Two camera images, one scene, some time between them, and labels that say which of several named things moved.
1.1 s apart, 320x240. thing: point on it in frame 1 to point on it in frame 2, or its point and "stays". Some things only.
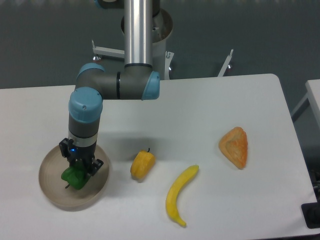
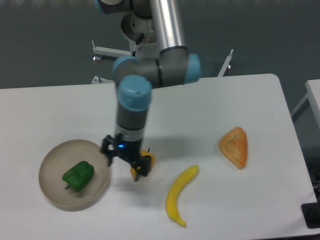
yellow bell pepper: [142, 165] stays
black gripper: [86, 154] to [130, 151]
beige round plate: [69, 198] stays
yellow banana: [172, 197] stays
